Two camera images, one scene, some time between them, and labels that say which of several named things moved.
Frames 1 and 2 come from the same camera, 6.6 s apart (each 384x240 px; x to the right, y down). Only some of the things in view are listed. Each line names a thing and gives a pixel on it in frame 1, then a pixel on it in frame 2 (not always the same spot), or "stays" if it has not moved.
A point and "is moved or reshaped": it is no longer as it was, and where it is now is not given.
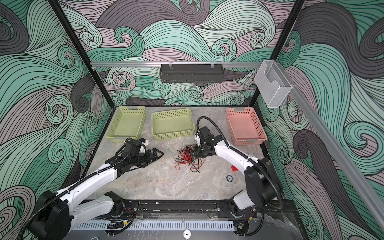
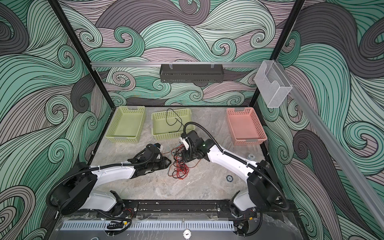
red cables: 185,156 is moved or reshaped
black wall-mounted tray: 192,73 stays
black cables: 186,155 -> 181,122
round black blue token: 229,178 stays
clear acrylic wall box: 273,83 stays
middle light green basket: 172,124 stays
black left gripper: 154,158 -> 164,162
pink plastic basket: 246,127 stays
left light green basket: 127,122 stays
